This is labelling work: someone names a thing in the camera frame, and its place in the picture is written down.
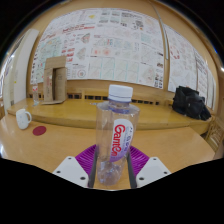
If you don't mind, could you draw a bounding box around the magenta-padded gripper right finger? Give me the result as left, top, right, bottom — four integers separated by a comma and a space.
125, 145, 172, 189

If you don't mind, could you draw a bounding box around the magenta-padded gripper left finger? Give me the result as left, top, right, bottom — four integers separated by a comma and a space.
52, 143, 100, 189

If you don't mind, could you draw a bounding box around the clear plastic water bottle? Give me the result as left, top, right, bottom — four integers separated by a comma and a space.
95, 84, 141, 187

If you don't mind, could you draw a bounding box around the small red-labelled water bottle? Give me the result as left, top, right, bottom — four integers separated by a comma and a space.
32, 78, 40, 107

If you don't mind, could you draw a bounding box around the flat round red coaster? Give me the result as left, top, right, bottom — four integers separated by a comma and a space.
32, 125, 48, 137

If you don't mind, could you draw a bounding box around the white ceramic mug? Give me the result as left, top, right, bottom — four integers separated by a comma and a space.
15, 108, 33, 130

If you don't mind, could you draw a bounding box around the wooden chair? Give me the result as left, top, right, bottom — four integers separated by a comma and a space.
204, 116, 224, 153

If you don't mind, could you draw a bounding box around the black bag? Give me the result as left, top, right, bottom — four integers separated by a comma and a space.
171, 85, 212, 121

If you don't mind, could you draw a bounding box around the brown cardboard box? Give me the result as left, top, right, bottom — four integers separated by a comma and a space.
41, 55, 69, 105

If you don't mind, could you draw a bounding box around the white door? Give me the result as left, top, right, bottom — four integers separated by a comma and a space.
2, 28, 40, 106

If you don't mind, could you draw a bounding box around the narrow wall poster sheet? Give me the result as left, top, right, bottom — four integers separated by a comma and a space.
163, 23, 218, 111

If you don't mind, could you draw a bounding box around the large wall poster sheet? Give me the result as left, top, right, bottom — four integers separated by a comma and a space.
30, 8, 165, 90

